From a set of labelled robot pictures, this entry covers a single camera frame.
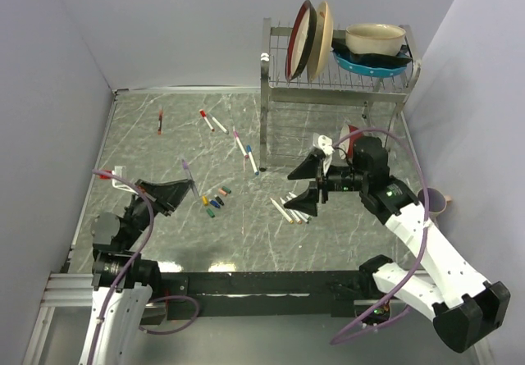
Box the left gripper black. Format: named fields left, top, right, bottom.
left=121, top=178, right=193, bottom=249

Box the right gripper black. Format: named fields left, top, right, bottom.
left=284, top=152, right=368, bottom=216

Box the yellow marker pen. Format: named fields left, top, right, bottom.
left=270, top=198, right=294, bottom=224

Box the blue pen cap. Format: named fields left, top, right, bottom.
left=209, top=200, right=221, bottom=209

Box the red marker pen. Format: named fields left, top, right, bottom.
left=199, top=109, right=215, bottom=132

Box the dark blue marker pen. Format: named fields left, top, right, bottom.
left=298, top=212, right=309, bottom=224

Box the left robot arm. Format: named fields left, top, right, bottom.
left=79, top=171, right=194, bottom=364

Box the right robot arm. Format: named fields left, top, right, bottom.
left=284, top=134, right=511, bottom=353

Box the white marker pen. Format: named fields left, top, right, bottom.
left=210, top=114, right=229, bottom=135

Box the pink marker pen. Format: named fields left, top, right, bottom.
left=232, top=125, right=249, bottom=159

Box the red white bowl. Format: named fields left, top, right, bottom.
left=338, top=124, right=363, bottom=159

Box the steel dish rack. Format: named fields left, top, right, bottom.
left=258, top=18, right=422, bottom=171

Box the blue dotted dish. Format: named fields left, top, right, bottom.
left=333, top=52, right=411, bottom=78

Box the purple pink mug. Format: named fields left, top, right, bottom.
left=417, top=187, right=452, bottom=220

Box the black square plate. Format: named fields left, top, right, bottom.
left=331, top=38, right=413, bottom=68

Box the beige plate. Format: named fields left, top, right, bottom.
left=307, top=1, right=334, bottom=84

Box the red black plate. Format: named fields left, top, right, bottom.
left=285, top=0, right=317, bottom=82

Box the cream ceramic bowl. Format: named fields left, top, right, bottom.
left=345, top=23, right=406, bottom=56

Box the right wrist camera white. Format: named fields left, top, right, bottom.
left=313, top=133, right=335, bottom=176

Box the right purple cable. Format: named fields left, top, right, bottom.
left=330, top=126, right=431, bottom=346

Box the purple cable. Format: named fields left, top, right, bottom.
left=81, top=168, right=200, bottom=365
left=330, top=126, right=431, bottom=346

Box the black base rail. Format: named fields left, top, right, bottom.
left=135, top=267, right=383, bottom=321

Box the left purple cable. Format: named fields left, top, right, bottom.
left=81, top=168, right=200, bottom=365

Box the aluminium frame rail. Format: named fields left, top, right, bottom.
left=40, top=273, right=93, bottom=308

